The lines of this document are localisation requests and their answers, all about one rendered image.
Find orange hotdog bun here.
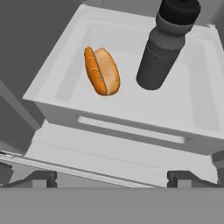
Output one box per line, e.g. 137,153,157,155
83,45,122,97

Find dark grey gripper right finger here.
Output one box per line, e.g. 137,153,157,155
166,171,219,189

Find dark grey water bottle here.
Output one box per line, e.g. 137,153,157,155
136,0,202,91

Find white fridge shelf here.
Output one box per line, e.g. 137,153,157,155
24,119,219,188
22,3,224,156

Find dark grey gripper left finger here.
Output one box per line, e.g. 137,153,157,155
3,171,58,189

